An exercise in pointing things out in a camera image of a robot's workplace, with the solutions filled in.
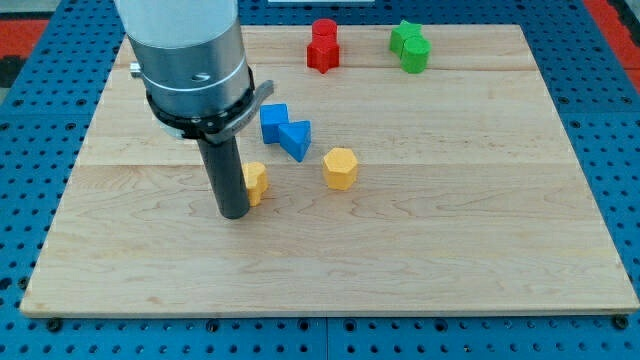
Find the blue triangle block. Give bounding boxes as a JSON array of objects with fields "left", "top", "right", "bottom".
[{"left": 278, "top": 120, "right": 311, "bottom": 162}]

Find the yellow hexagon block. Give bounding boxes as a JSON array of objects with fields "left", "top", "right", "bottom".
[{"left": 322, "top": 147, "right": 358, "bottom": 190}]

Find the green cylinder block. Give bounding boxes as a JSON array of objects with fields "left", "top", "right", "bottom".
[{"left": 400, "top": 37, "right": 431, "bottom": 74}]

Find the yellow heart block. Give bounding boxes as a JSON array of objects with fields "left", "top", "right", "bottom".
[{"left": 242, "top": 162, "right": 269, "bottom": 207}]

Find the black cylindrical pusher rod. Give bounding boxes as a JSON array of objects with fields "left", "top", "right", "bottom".
[{"left": 197, "top": 137, "right": 250, "bottom": 219}]

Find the blue cube block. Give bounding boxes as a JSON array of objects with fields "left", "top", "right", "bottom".
[{"left": 260, "top": 103, "right": 289, "bottom": 144}]

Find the light wooden board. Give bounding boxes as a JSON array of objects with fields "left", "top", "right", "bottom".
[{"left": 20, "top": 25, "right": 639, "bottom": 318}]

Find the green star block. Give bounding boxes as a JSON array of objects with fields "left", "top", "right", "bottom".
[{"left": 389, "top": 20, "right": 422, "bottom": 57}]

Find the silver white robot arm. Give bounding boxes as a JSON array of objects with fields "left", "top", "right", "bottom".
[{"left": 115, "top": 0, "right": 254, "bottom": 133}]

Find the black clamp with grey lever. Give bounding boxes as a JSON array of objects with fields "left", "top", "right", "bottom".
[{"left": 146, "top": 80, "right": 274, "bottom": 144}]

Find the red star block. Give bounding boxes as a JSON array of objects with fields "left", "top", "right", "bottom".
[{"left": 306, "top": 40, "right": 340, "bottom": 74}]

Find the red cylinder block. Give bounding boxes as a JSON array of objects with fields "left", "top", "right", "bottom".
[{"left": 311, "top": 18, "right": 338, "bottom": 43}]

